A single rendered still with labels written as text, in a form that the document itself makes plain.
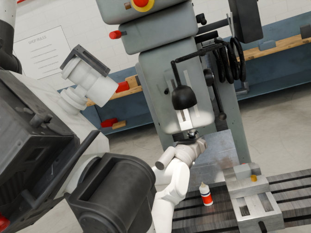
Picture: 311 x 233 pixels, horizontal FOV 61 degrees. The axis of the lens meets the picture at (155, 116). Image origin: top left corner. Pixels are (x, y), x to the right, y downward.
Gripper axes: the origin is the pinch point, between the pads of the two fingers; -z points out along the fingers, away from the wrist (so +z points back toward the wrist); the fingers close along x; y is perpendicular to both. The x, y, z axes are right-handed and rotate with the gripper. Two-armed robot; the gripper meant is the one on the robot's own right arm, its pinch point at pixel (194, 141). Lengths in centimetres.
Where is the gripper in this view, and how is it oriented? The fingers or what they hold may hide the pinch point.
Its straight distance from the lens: 106.3
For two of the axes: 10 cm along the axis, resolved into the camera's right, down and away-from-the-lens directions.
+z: -4.7, 3.9, -7.9
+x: -8.3, 1.1, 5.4
